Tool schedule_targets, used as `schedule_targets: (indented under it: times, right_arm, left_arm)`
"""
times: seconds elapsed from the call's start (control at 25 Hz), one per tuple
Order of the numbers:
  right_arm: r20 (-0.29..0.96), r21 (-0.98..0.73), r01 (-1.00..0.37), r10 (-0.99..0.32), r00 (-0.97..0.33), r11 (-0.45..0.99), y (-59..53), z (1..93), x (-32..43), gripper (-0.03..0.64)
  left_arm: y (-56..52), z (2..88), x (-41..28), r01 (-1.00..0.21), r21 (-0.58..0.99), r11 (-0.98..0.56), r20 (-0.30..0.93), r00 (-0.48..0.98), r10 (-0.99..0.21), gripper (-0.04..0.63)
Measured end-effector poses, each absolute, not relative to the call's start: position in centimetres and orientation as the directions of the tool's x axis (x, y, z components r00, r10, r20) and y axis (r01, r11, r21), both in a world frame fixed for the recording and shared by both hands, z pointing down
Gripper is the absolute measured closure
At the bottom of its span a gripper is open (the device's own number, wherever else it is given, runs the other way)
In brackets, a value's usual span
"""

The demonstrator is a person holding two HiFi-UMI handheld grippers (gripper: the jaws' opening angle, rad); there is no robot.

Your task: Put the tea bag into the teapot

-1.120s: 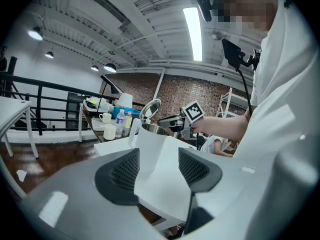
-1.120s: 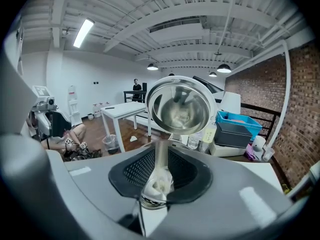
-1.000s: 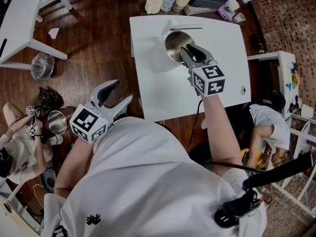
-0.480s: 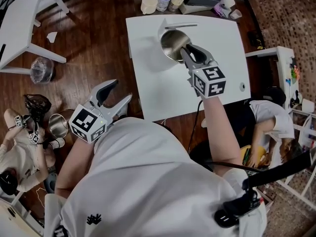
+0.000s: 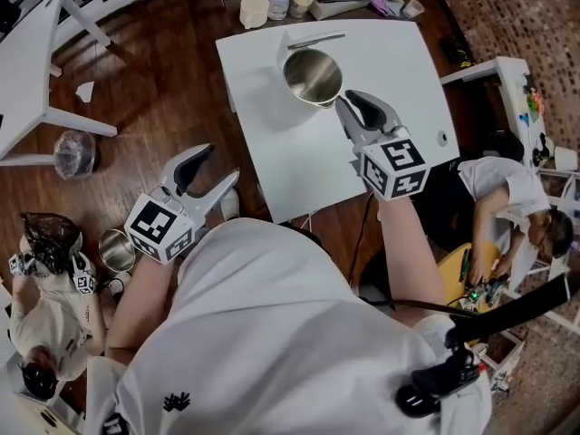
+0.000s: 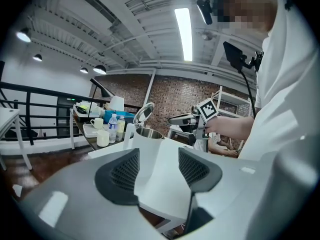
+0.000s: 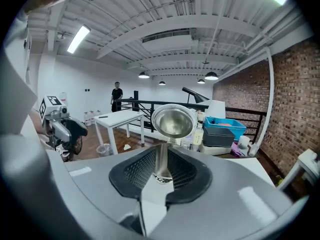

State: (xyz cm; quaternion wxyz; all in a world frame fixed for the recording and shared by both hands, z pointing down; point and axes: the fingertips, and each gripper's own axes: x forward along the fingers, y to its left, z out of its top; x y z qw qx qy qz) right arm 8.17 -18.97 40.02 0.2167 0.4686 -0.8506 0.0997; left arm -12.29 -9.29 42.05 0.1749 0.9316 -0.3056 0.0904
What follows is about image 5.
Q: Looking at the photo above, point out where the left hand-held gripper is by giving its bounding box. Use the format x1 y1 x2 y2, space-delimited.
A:
123 143 241 266

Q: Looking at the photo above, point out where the person's white shirt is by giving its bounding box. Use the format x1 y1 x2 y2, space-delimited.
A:
83 217 493 435

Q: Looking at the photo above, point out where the black shoulder-mounted device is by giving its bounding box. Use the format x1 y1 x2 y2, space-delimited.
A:
394 328 484 419

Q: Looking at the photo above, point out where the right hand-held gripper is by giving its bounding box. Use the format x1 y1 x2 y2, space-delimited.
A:
333 88 431 203

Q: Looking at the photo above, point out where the white shelf unit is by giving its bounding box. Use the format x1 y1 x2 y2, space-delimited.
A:
440 55 552 167

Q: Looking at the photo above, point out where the yellow board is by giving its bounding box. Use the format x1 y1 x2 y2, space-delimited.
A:
437 241 504 314

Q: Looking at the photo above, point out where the cream round container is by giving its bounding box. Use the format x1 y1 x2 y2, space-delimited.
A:
238 0 271 29

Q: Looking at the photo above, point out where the person's right forearm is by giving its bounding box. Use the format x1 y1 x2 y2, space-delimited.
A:
375 190 450 321

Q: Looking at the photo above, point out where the steel pot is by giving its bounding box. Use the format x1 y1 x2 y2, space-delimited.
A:
98 227 137 274

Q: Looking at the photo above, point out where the person's white shoe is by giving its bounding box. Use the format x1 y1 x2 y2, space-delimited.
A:
220 188 241 221

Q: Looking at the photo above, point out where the white steel-lined teapot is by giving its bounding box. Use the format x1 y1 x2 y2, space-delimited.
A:
265 29 348 131

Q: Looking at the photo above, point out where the white table with legs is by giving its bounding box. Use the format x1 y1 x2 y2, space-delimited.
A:
0 0 120 167

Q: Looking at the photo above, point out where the black cable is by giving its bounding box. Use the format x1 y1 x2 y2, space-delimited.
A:
346 192 380 298

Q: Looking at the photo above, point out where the black strap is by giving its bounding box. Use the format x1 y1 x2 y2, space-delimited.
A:
446 273 571 342

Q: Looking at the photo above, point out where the purple plastic bag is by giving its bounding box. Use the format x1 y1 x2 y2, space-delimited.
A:
369 0 402 17

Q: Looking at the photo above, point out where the clear plastic bag bin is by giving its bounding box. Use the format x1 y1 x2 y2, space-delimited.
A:
53 129 99 180

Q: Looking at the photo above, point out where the person's left forearm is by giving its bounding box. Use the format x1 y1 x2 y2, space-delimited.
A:
104 242 196 357

